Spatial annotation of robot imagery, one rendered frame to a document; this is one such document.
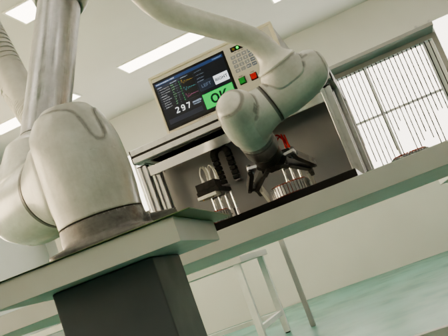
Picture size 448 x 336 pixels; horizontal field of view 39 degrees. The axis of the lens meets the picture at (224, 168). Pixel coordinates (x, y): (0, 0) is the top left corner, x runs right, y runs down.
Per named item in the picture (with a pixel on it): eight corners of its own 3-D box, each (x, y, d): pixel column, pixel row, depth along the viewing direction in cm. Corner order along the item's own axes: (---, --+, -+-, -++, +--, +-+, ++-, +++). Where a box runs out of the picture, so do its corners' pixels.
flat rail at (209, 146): (329, 99, 183) (325, 89, 184) (146, 178, 198) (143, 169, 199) (330, 99, 184) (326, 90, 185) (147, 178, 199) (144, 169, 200)
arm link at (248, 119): (248, 163, 152) (291, 129, 152) (221, 127, 141) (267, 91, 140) (227, 137, 159) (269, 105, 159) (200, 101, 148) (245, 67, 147)
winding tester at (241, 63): (293, 80, 190) (269, 20, 193) (168, 136, 201) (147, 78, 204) (313, 101, 227) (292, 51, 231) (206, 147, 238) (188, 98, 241)
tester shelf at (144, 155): (332, 77, 184) (326, 63, 185) (133, 165, 200) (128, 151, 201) (347, 101, 226) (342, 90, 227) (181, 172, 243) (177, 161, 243)
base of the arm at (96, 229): (179, 219, 102) (167, 187, 103) (49, 267, 101) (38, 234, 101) (183, 228, 120) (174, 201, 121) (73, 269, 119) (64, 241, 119)
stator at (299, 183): (308, 187, 168) (303, 174, 169) (270, 202, 171) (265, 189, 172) (314, 188, 179) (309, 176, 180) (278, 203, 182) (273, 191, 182)
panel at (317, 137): (371, 175, 194) (335, 88, 198) (183, 249, 210) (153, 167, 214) (371, 176, 195) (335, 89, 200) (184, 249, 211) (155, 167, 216)
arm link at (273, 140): (235, 131, 160) (244, 143, 164) (241, 158, 154) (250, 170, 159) (267, 117, 157) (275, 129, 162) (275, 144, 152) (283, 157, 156)
